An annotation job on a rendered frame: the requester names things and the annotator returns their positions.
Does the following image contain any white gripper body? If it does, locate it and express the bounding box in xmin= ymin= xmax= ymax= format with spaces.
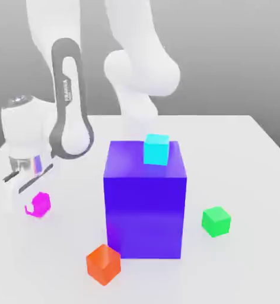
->
xmin=11 ymin=160 xmax=57 ymax=207

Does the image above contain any large purple box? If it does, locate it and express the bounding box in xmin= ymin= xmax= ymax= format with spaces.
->
xmin=103 ymin=140 xmax=187 ymax=260

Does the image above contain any small orange cube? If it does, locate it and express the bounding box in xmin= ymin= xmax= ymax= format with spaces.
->
xmin=85 ymin=243 xmax=122 ymax=287

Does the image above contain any small cyan cube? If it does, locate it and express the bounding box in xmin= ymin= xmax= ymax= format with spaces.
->
xmin=143 ymin=133 xmax=170 ymax=167

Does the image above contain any small magenta cube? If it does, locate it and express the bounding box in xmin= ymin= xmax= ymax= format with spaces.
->
xmin=24 ymin=191 xmax=52 ymax=219

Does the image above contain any small green cube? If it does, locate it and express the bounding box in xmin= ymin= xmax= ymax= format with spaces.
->
xmin=201 ymin=205 xmax=232 ymax=238

